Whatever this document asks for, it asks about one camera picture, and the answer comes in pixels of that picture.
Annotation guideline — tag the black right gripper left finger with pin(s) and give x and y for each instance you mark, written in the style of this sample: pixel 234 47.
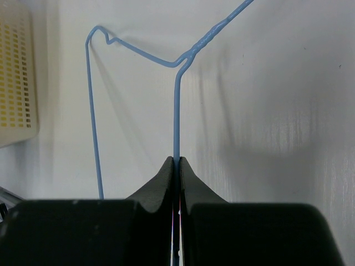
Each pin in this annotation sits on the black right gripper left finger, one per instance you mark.
pixel 131 231

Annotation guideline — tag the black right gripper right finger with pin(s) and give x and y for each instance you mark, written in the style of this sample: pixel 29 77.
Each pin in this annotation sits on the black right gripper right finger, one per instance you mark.
pixel 216 232

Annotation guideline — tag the blue hanger of pink trousers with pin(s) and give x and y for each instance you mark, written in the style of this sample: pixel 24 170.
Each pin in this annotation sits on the blue hanger of pink trousers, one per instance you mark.
pixel 185 60

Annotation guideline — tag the white plastic basket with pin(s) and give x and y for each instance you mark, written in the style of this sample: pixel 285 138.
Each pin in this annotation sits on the white plastic basket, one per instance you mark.
pixel 19 117

